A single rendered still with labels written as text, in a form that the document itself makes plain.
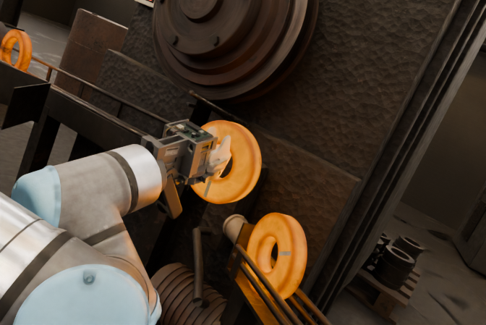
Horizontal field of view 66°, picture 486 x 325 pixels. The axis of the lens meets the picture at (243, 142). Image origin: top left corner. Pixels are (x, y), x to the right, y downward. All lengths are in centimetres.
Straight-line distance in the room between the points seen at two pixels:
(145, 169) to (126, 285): 23
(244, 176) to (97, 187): 29
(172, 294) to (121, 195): 42
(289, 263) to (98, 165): 36
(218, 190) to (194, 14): 43
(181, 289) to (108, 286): 57
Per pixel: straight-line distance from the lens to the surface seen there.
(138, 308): 32
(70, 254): 34
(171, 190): 60
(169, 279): 88
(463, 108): 693
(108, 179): 48
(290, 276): 67
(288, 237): 68
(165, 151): 54
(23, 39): 169
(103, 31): 379
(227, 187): 69
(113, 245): 46
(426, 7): 100
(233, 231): 82
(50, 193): 45
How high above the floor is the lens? 101
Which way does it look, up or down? 11 degrees down
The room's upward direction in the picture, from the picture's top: 24 degrees clockwise
